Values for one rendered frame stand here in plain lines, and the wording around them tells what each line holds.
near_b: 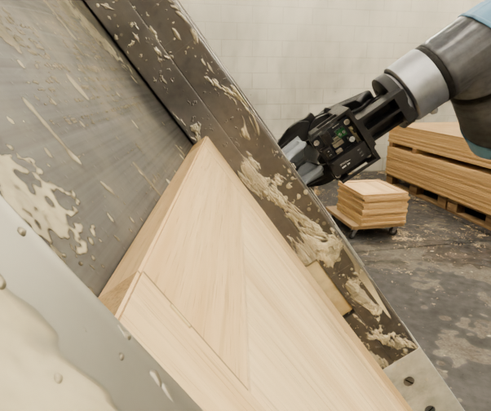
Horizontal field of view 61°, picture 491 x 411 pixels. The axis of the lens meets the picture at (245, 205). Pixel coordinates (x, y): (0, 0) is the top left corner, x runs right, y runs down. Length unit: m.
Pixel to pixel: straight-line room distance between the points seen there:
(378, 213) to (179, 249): 3.59
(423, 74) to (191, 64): 0.26
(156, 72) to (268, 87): 5.36
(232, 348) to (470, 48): 0.46
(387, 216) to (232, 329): 3.67
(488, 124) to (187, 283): 0.50
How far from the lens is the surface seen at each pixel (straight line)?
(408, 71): 0.53
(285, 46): 5.86
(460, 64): 0.55
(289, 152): 0.54
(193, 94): 0.44
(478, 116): 0.60
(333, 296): 0.52
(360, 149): 0.51
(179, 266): 0.16
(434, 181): 5.00
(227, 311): 0.18
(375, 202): 3.72
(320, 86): 6.02
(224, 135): 0.44
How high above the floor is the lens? 1.34
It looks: 17 degrees down
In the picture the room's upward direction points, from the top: straight up
